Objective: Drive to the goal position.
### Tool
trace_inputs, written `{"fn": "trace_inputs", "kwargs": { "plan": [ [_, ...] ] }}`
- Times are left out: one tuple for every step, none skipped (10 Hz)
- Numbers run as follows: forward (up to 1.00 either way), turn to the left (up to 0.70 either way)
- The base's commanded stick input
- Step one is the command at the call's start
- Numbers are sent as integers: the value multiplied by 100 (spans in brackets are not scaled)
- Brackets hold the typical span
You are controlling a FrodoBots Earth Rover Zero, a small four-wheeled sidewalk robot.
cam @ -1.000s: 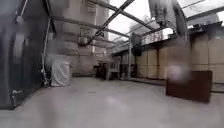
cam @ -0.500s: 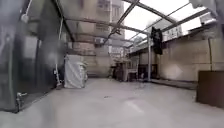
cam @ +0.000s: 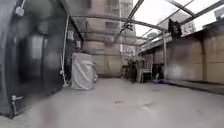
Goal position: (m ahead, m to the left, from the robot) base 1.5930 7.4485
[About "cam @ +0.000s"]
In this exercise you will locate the grey tarp covered object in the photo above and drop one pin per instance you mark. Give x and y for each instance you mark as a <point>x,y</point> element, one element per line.
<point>83,71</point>

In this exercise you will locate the white chair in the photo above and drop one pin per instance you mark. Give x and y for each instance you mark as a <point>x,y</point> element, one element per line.
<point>146,71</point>

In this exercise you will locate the grey concrete floor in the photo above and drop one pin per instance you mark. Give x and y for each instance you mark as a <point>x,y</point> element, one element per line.
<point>126,103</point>

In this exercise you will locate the beige building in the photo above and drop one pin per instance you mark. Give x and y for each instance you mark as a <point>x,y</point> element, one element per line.
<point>106,20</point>

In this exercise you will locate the blue object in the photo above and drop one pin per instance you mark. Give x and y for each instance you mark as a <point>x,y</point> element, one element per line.
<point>157,81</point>

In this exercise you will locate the white pipe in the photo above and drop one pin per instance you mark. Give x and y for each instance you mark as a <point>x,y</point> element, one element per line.
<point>64,50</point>

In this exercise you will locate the hanging dark clothes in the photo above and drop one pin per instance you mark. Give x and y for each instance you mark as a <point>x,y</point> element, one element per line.
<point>175,29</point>

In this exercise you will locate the metal canopy frame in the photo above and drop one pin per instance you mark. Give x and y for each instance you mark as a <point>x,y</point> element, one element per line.
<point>110,18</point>

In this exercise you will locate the white wall box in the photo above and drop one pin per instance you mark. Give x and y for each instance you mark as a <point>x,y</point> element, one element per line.
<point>70,35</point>

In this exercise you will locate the dark glass wall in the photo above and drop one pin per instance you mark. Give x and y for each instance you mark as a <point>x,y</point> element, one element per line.
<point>33,66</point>

